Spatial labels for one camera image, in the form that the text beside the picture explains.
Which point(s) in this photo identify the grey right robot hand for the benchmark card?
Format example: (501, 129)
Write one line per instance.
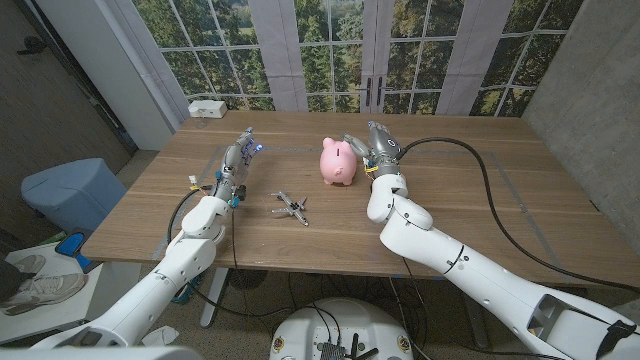
(385, 150)

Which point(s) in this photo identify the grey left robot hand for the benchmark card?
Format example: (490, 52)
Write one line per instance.
(234, 165)

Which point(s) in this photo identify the pink plastic piggy bank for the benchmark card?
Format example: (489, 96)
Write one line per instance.
(336, 165)

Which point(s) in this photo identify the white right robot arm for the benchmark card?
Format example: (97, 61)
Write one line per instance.
(475, 275)

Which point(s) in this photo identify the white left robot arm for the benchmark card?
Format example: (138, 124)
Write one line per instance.
(175, 265)

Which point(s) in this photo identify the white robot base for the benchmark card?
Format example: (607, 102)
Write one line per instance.
(345, 325)

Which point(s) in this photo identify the grey toy airplane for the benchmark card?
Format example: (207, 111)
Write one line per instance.
(292, 206)

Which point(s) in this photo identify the white power box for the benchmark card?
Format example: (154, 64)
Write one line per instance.
(207, 109)

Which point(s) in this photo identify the printed window backdrop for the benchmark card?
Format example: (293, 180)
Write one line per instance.
(320, 65)

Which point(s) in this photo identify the white table leg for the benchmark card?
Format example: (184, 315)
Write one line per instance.
(215, 300)

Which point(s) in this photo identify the blue-grey bin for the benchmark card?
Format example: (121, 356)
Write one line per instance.
(75, 195)

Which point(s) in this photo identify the crumpled white paper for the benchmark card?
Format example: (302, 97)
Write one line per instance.
(160, 336)

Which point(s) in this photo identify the grey table leg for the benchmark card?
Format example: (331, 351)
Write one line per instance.
(475, 320)

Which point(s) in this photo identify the grey sneaker with white sole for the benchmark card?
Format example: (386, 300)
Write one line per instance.
(30, 264)
(45, 292)

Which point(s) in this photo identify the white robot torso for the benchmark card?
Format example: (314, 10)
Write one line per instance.
(100, 354)

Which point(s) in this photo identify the white floor board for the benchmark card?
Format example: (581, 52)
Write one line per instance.
(60, 320)

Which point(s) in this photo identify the dark trouser leg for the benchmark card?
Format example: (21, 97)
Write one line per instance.
(7, 280)

